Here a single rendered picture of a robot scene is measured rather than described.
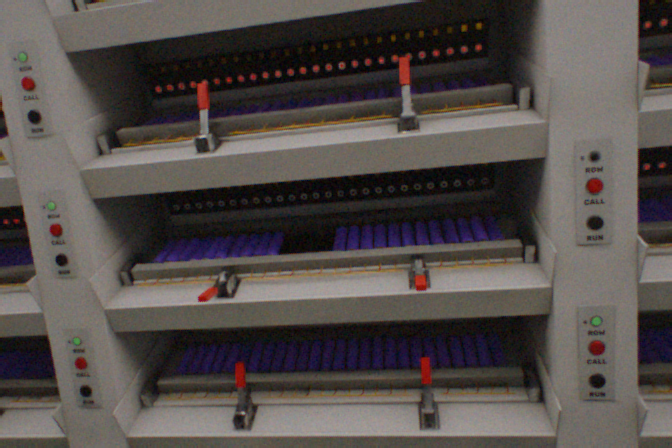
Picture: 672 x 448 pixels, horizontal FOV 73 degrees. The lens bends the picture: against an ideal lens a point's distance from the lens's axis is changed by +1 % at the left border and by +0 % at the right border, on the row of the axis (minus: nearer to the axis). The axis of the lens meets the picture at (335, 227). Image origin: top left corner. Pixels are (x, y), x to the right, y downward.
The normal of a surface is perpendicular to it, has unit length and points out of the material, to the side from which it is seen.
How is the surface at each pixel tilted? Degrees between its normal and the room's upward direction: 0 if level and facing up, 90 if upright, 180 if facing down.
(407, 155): 111
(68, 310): 90
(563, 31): 90
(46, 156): 90
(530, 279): 22
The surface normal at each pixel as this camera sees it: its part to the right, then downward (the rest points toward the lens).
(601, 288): -0.15, 0.15
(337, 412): -0.14, -0.86
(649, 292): -0.10, 0.51
